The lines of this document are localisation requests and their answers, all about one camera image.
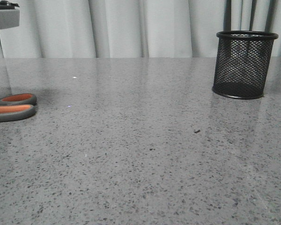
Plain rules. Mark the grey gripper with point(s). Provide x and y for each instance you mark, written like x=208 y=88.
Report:
x=9 y=14

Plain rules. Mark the black mesh pen bucket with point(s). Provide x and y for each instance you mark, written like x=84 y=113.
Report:
x=242 y=63

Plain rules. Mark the white curtain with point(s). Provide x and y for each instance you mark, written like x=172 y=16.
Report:
x=133 y=28

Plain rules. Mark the grey and orange scissors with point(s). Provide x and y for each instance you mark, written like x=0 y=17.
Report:
x=17 y=107

